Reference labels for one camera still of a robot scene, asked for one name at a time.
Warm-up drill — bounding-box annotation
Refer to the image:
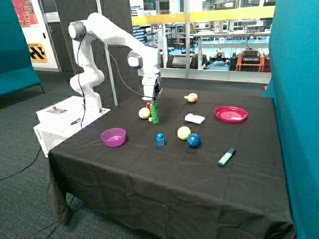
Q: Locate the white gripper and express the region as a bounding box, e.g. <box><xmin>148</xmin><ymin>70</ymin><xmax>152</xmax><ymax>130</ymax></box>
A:
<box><xmin>142</xmin><ymin>74</ymin><xmax>162</xmax><ymax>104</ymax></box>

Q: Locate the green block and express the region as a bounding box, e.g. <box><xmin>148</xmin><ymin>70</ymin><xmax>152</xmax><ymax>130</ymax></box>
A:
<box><xmin>151</xmin><ymin>111</ymin><xmax>159</xmax><ymax>119</ymax></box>
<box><xmin>152</xmin><ymin>118</ymin><xmax>160</xmax><ymax>124</ymax></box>
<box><xmin>150</xmin><ymin>102</ymin><xmax>158</xmax><ymax>112</ymax></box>

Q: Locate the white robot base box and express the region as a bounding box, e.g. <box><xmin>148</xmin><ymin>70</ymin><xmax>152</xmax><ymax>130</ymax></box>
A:
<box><xmin>33</xmin><ymin>96</ymin><xmax>110</xmax><ymax>157</ymax></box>

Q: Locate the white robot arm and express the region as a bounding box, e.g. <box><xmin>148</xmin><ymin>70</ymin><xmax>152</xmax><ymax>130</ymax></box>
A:
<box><xmin>68</xmin><ymin>12</ymin><xmax>161</xmax><ymax>113</ymax></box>

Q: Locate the yellow ball left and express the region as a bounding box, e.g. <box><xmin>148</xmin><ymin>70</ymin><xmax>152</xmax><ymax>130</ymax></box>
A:
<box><xmin>139</xmin><ymin>107</ymin><xmax>151</xmax><ymax>120</ymax></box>

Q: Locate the yellow ball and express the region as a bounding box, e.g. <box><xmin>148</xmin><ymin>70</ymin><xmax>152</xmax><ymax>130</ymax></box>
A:
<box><xmin>177</xmin><ymin>126</ymin><xmax>191</xmax><ymax>140</ymax></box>
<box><xmin>139</xmin><ymin>107</ymin><xmax>151</xmax><ymax>120</ymax></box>

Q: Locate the blue block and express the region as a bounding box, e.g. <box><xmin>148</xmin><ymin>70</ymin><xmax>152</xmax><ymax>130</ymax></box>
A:
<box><xmin>156</xmin><ymin>133</ymin><xmax>165</xmax><ymax>147</ymax></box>

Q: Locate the orange peach toy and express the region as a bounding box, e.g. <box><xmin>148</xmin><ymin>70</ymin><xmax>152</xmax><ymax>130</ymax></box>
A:
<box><xmin>184</xmin><ymin>93</ymin><xmax>198</xmax><ymax>103</ymax></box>

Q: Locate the white sponge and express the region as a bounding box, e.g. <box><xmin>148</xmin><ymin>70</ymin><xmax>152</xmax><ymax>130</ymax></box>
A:
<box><xmin>184</xmin><ymin>113</ymin><xmax>205</xmax><ymax>124</ymax></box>

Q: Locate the yellow ball centre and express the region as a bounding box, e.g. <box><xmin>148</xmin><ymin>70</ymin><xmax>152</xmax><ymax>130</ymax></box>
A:
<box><xmin>177</xmin><ymin>126</ymin><xmax>191</xmax><ymax>140</ymax></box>

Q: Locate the purple bowl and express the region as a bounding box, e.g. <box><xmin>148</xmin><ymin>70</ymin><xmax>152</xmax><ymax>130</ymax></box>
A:
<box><xmin>101</xmin><ymin>127</ymin><xmax>126</xmax><ymax>148</ymax></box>

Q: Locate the blue ball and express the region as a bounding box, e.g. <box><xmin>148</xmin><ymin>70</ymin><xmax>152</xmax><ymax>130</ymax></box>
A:
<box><xmin>186</xmin><ymin>133</ymin><xmax>201</xmax><ymax>148</ymax></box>

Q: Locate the black tablecloth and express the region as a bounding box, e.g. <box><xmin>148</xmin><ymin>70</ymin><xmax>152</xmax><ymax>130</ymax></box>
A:
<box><xmin>45</xmin><ymin>89</ymin><xmax>296</xmax><ymax>239</ymax></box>

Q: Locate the pink plate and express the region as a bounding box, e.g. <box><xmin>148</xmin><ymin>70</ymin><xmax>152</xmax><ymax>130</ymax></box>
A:
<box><xmin>214</xmin><ymin>106</ymin><xmax>248</xmax><ymax>123</ymax></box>

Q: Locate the green highlighter pen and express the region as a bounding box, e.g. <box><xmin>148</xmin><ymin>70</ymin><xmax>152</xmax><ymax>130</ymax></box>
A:
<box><xmin>218</xmin><ymin>148</ymin><xmax>236</xmax><ymax>167</ymax></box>

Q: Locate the orange black machine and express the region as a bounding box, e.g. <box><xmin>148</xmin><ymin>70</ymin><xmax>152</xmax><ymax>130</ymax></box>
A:
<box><xmin>236</xmin><ymin>48</ymin><xmax>265</xmax><ymax>72</ymax></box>

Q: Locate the yellow black sign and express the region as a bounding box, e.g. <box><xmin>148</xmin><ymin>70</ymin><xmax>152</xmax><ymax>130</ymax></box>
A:
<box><xmin>28</xmin><ymin>43</ymin><xmax>48</xmax><ymax>64</ymax></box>

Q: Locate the teal sofa left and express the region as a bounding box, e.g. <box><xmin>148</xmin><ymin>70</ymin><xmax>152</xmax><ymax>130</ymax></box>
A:
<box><xmin>0</xmin><ymin>0</ymin><xmax>41</xmax><ymax>96</ymax></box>

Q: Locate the teal partition right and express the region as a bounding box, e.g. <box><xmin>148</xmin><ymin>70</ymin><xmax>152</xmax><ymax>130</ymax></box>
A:
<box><xmin>264</xmin><ymin>0</ymin><xmax>319</xmax><ymax>239</ymax></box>

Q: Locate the red poster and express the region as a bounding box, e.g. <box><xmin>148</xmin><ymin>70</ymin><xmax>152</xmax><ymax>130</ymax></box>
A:
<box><xmin>11</xmin><ymin>0</ymin><xmax>39</xmax><ymax>28</ymax></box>

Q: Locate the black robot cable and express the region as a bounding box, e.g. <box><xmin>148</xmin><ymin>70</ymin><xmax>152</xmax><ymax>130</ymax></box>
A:
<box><xmin>70</xmin><ymin>32</ymin><xmax>150</xmax><ymax>125</ymax></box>

